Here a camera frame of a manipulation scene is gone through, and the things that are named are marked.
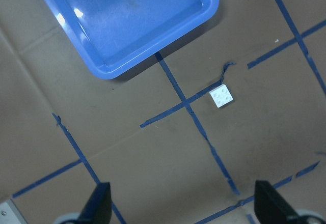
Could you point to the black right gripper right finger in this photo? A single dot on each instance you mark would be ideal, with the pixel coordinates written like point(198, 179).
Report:
point(270, 206)

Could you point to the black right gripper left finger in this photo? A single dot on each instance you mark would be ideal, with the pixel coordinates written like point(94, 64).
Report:
point(98, 208)

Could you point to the white block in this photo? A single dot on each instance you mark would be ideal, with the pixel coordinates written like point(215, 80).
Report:
point(221, 95)

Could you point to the blue plastic tray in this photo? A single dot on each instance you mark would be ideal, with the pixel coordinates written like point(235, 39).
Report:
point(113, 36)

